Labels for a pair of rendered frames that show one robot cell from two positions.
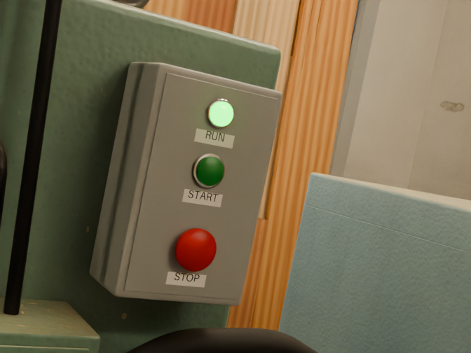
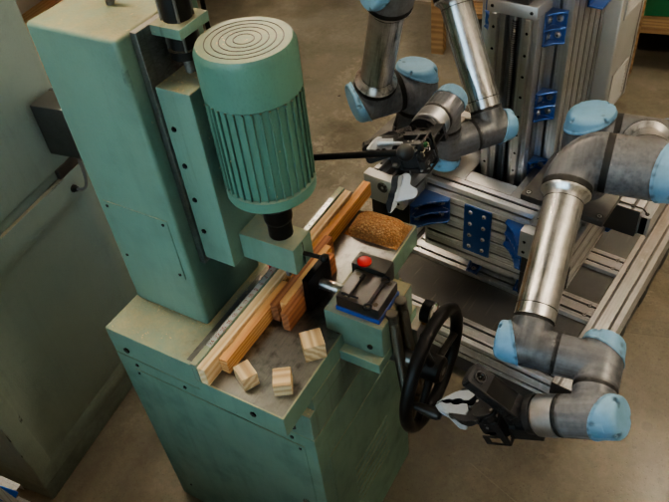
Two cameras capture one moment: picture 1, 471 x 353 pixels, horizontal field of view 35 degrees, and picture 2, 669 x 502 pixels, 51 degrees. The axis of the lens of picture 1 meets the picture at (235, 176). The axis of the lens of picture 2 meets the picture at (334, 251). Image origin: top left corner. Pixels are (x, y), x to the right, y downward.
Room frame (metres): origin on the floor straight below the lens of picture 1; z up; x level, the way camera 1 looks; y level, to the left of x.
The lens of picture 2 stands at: (0.91, 1.41, 2.03)
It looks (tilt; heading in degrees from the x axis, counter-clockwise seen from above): 43 degrees down; 244
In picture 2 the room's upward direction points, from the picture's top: 7 degrees counter-clockwise
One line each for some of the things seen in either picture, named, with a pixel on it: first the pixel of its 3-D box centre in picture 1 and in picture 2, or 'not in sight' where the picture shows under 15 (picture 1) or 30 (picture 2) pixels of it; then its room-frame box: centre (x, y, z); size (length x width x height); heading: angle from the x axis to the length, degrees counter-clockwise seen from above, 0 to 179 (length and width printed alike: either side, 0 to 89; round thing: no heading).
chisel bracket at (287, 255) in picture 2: not in sight; (277, 245); (0.52, 0.36, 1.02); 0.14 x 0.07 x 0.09; 119
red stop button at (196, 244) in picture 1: (195, 249); not in sight; (0.52, 0.02, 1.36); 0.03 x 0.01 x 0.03; 119
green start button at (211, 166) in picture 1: (210, 171); not in sight; (0.52, 0.02, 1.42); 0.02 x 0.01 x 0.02; 119
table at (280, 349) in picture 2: not in sight; (335, 312); (0.46, 0.47, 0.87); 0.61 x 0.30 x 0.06; 29
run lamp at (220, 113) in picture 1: (221, 113); not in sight; (0.52, 0.02, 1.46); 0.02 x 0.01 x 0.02; 119
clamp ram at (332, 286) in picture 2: not in sight; (330, 286); (0.46, 0.47, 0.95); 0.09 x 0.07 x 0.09; 29
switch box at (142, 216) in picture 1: (185, 185); not in sight; (0.55, 0.03, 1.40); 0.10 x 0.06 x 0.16; 119
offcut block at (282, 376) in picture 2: not in sight; (283, 381); (0.65, 0.60, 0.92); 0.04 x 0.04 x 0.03; 62
